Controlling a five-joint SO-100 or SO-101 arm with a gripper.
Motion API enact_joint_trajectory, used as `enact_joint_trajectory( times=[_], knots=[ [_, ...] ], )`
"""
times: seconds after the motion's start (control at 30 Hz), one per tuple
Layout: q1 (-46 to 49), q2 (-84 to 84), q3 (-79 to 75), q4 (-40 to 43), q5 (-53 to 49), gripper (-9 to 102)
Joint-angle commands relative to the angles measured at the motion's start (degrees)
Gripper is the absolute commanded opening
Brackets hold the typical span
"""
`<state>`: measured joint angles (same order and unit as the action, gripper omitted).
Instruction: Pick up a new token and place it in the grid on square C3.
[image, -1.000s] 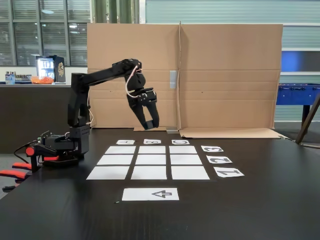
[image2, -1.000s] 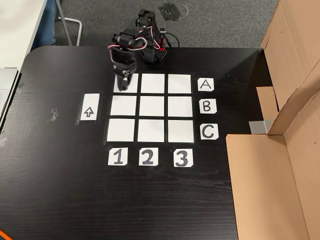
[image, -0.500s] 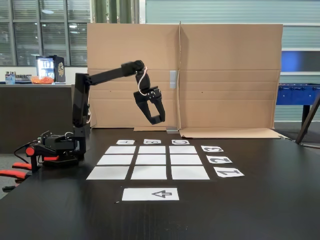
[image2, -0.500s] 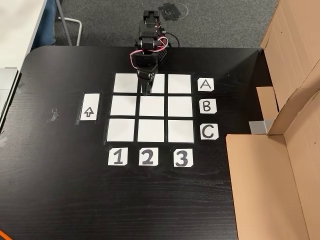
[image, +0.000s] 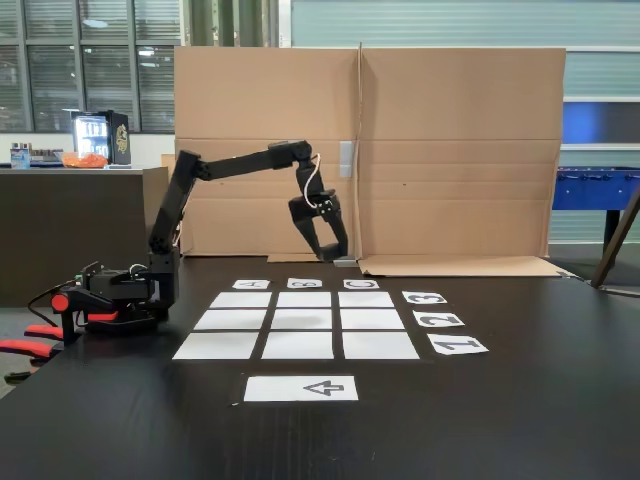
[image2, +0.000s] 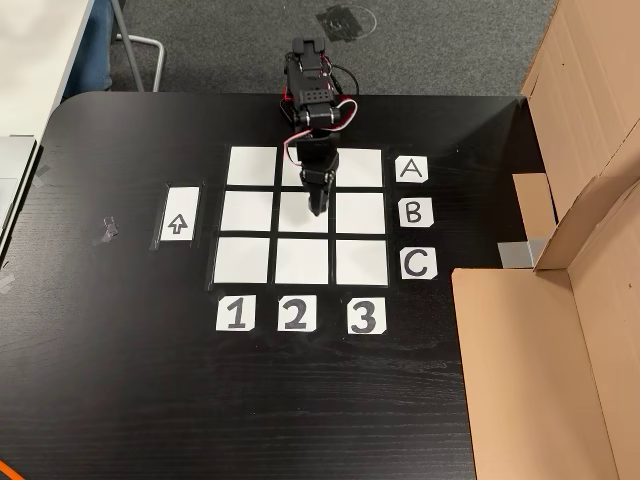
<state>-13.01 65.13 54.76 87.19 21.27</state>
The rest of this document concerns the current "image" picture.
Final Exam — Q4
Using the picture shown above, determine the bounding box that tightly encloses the white paper grid square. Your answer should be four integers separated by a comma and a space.
193, 309, 268, 331
340, 308, 406, 331
276, 291, 332, 308
172, 332, 260, 361
338, 291, 396, 308
209, 291, 273, 309
342, 331, 421, 361
270, 308, 333, 331
261, 331, 335, 361

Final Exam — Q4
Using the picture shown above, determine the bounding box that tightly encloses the paper label number 3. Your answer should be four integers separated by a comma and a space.
402, 291, 448, 305

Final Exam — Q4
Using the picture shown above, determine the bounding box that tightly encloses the paper label number 2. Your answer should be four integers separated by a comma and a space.
413, 311, 466, 329

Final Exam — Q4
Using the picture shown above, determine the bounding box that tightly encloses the large brown cardboard box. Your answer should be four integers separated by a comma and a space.
142, 42, 574, 279

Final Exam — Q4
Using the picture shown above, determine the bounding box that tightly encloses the white arrow paper sheet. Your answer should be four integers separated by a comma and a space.
243, 375, 360, 403

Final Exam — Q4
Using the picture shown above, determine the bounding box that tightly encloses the paper label number 1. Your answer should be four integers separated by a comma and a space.
427, 336, 490, 356

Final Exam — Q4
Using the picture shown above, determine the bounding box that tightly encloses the black mini fridge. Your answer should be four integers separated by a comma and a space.
70, 110, 133, 167

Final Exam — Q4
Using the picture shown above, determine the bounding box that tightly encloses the orange snack bowl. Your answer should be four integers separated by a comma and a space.
53, 151, 110, 170

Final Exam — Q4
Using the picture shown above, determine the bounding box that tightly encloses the dark brown counter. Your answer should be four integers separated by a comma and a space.
0, 167, 171, 309

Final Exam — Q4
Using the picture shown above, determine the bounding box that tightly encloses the black orange table clamp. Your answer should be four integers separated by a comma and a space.
49, 285, 121, 347

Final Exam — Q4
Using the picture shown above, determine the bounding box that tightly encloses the blue foosball table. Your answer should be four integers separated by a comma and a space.
551, 164, 640, 246

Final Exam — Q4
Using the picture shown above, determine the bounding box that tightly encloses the brown wooden stand leg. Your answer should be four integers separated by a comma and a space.
589, 189, 640, 290

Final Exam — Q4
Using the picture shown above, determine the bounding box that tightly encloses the blue white carton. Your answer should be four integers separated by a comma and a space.
10, 142, 32, 170

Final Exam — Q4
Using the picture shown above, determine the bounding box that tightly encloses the black power cable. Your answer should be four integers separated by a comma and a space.
27, 283, 67, 324

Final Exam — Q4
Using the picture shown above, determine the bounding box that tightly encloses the orange handled spring clamp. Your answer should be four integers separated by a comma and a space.
0, 323, 66, 370

